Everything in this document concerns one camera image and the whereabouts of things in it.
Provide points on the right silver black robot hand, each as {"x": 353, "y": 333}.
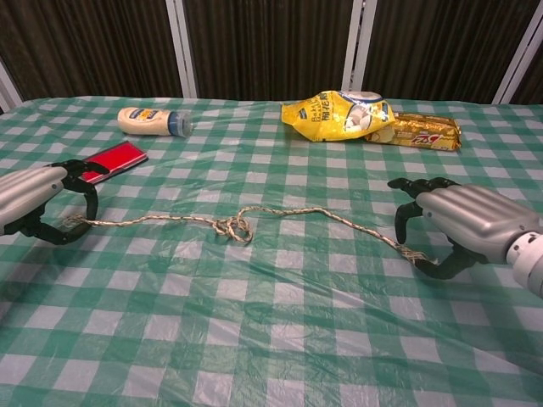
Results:
{"x": 466, "y": 212}

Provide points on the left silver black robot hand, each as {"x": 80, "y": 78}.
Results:
{"x": 25, "y": 191}

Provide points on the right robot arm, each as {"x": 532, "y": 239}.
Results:
{"x": 528, "y": 263}

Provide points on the gold cracker package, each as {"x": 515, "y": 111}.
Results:
{"x": 424, "y": 133}

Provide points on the red flat case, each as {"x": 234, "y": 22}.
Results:
{"x": 121, "y": 157}

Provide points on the mayonnaise squeeze bottle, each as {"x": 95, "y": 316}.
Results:
{"x": 142, "y": 122}

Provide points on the yellow marshmallow bag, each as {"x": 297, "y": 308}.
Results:
{"x": 326, "y": 116}

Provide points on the green white checkered tablecloth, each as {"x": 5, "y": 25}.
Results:
{"x": 271, "y": 318}

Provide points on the white frame post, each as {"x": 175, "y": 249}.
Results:
{"x": 8, "y": 87}
{"x": 519, "y": 55}
{"x": 360, "y": 46}
{"x": 183, "y": 46}

